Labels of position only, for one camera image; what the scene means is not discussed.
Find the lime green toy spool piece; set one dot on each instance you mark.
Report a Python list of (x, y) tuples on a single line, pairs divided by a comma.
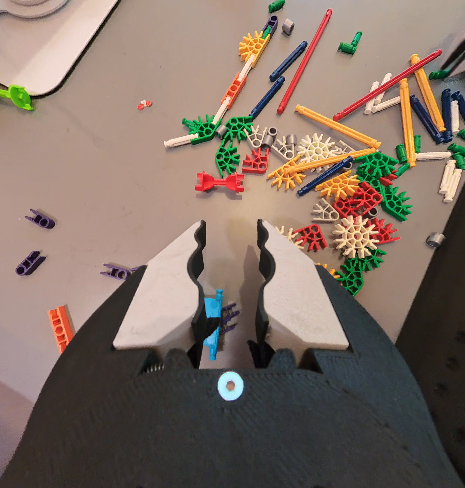
[(19, 97)]

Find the heap of mixed toy rods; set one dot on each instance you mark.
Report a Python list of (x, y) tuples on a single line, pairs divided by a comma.
[(339, 128)]

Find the red long toy rod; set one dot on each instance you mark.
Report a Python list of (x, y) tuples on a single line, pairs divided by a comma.
[(305, 61)]

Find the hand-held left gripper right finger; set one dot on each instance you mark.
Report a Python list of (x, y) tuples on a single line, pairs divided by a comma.
[(305, 305)]

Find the red toy spool piece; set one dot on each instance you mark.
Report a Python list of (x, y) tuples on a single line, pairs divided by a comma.
[(217, 183)]

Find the blue toy rod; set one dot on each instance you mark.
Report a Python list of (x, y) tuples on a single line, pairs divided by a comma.
[(267, 96), (289, 61)]

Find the cyan toy panel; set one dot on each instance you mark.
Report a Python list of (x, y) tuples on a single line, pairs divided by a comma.
[(211, 305)]

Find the purple toy clip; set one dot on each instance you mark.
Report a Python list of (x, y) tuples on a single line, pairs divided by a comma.
[(229, 316), (135, 269), (40, 220), (272, 21), (116, 271), (30, 263)]

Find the pile of colourful toy connectors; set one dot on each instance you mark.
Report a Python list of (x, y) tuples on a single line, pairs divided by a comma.
[(356, 234)]

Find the grey toy spacer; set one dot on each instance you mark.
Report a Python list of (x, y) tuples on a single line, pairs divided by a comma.
[(222, 131), (288, 26), (435, 240)]

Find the red and white small bit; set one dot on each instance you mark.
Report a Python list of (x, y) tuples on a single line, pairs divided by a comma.
[(144, 105)]

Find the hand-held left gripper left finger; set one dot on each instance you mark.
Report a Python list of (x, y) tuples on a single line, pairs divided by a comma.
[(156, 305)]

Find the white stand base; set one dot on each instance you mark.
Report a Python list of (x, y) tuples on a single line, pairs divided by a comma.
[(45, 45)]

